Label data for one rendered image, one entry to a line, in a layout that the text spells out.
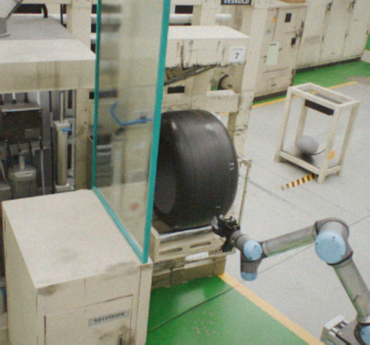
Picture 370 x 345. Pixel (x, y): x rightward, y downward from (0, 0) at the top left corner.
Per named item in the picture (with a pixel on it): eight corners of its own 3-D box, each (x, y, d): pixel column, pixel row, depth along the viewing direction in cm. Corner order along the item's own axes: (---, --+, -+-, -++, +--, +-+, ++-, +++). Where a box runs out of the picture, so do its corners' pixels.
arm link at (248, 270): (261, 270, 249) (261, 249, 245) (255, 284, 240) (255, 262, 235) (245, 267, 252) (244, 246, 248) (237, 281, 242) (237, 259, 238)
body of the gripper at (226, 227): (230, 214, 256) (244, 225, 246) (229, 231, 259) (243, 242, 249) (216, 217, 253) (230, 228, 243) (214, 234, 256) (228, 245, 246)
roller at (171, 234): (152, 239, 270) (155, 245, 267) (152, 232, 268) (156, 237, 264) (214, 226, 285) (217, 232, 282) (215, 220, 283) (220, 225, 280)
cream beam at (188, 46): (137, 71, 258) (139, 40, 252) (118, 55, 278) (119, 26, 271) (247, 66, 285) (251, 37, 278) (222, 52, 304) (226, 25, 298)
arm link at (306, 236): (345, 204, 233) (246, 237, 258) (341, 216, 224) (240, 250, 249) (357, 227, 235) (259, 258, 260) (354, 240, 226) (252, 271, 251)
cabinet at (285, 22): (248, 105, 720) (265, 7, 665) (217, 92, 758) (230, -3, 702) (293, 94, 777) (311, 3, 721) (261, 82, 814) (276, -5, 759)
